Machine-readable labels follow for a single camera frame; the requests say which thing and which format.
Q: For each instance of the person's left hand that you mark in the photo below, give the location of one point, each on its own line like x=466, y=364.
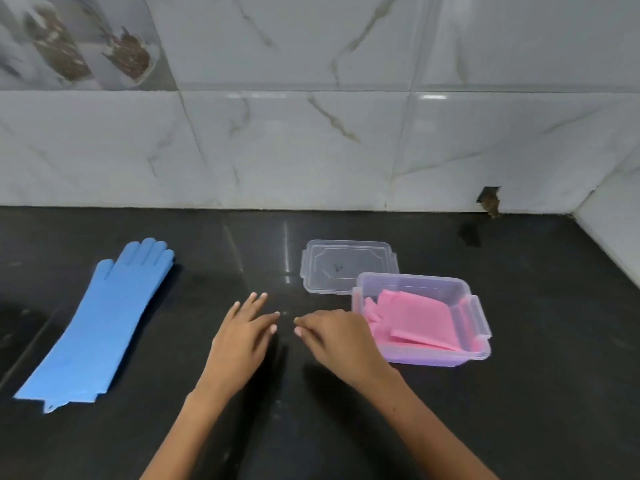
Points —
x=237, y=347

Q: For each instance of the person's right hand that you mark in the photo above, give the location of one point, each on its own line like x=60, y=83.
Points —
x=345, y=344

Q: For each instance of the person's left middle finger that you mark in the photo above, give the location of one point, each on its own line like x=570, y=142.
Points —
x=259, y=306

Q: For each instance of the person's left little finger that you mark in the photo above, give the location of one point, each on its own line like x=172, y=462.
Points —
x=234, y=313

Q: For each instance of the person's left thumb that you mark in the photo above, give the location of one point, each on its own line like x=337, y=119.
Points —
x=267, y=335

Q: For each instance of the person's right thumb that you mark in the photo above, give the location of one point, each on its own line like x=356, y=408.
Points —
x=307, y=337

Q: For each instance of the person's right forearm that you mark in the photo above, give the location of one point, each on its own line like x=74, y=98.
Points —
x=425, y=434

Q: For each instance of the person's left forearm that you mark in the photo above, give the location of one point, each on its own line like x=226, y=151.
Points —
x=192, y=434

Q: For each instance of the clear plastic lid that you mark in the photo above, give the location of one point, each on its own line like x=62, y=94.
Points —
x=340, y=264

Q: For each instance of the pink rubber glove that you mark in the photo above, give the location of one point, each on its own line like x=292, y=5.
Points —
x=412, y=317

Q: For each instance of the blue rubber glove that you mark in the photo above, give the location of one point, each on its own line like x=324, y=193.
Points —
x=97, y=329

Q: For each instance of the clear plastic container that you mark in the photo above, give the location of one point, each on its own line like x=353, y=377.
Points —
x=465, y=314

